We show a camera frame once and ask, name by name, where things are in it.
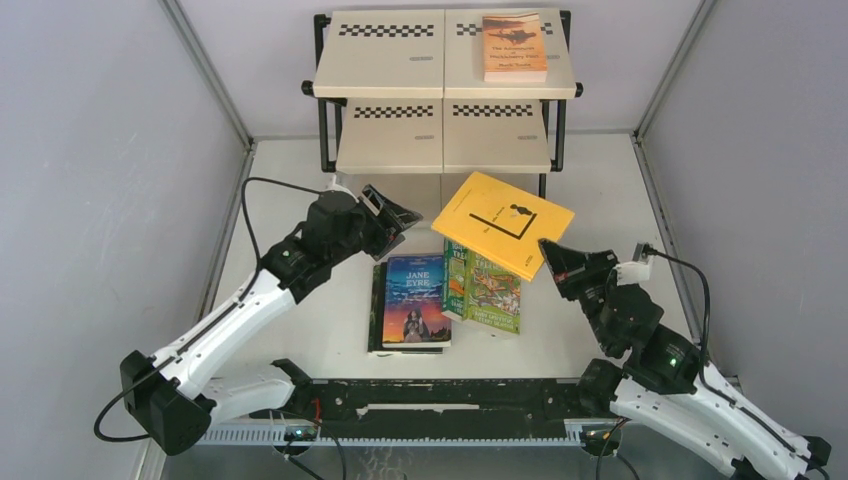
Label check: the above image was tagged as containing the orange paperback book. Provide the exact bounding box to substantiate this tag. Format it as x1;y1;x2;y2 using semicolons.
482;12;548;83

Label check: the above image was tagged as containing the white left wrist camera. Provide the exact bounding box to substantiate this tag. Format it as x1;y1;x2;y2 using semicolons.
327;172;358;200

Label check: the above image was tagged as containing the black left camera cable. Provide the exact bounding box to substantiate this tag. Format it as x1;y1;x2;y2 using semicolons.
92;176;333;444

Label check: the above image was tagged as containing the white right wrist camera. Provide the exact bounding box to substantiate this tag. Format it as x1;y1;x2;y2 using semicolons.
614;242;654;286

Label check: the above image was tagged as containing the dark green treehouse book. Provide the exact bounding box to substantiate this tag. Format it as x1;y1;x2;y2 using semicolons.
441;239;467;322

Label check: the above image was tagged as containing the cream three-tier shelf rack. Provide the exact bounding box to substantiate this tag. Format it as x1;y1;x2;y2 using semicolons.
301;7;584;195

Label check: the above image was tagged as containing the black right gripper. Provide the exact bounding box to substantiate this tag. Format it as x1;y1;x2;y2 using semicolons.
537;242;619;353

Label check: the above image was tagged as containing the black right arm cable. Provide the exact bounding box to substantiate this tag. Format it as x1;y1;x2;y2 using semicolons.
592;246;829;480

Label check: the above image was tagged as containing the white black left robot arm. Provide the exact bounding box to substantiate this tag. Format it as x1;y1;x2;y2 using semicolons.
118;185;423;456

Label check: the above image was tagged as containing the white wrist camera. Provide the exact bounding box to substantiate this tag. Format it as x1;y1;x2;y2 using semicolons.
327;172;358;200
614;242;654;286

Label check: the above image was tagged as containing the Jane Eyre blue book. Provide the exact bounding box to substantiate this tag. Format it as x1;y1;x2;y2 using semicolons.
381;254;452;351

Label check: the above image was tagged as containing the light green treehouse book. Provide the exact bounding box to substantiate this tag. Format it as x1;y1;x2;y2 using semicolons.
463;250;521;338

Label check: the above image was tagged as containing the yellow book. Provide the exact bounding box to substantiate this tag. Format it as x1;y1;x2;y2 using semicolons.
432;172;575;281

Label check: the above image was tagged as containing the black mounting base rail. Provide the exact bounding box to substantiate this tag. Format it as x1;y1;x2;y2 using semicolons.
249;361;618;443

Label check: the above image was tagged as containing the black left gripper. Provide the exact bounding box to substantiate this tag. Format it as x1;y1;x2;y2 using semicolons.
327;185;422;266

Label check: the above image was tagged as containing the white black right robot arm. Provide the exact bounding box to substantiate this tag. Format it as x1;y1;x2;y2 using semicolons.
539;239;832;479

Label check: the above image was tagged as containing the dark black-green book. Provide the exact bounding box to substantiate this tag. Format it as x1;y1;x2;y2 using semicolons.
367;262;444;358

